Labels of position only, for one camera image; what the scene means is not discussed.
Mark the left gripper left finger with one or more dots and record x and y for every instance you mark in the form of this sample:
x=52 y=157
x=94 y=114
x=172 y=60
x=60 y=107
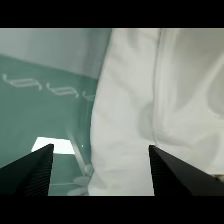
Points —
x=30 y=176

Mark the white garment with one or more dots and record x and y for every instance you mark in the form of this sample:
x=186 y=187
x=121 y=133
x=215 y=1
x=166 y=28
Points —
x=126 y=100

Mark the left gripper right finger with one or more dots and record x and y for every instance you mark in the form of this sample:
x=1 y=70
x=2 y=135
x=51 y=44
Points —
x=176 y=180

